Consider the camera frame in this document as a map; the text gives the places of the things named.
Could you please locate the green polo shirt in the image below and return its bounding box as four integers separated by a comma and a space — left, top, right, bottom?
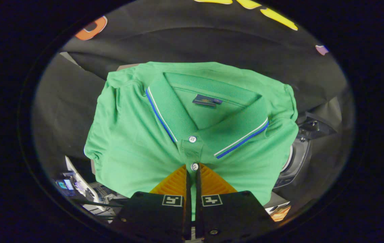
84, 61, 300, 221

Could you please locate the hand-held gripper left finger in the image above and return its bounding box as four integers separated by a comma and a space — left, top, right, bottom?
111, 165, 192, 242

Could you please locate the dark grey washing machine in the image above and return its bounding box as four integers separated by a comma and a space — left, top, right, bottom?
273, 111, 337, 189

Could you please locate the white flat panel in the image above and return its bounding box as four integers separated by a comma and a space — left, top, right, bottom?
64, 155, 102, 204

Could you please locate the small lit screen device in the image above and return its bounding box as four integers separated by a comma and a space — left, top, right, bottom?
56, 171, 76, 197

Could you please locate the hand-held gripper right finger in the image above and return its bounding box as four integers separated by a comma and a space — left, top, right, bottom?
195, 163, 277, 242

